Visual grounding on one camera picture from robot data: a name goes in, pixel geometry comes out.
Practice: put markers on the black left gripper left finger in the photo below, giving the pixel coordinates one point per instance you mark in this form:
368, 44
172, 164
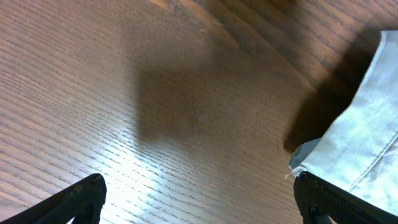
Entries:
80, 203

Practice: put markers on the khaki beige shorts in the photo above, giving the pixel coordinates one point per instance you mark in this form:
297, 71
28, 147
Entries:
358, 152

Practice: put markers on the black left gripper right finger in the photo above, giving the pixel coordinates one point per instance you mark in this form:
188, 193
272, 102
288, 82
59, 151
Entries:
321, 202

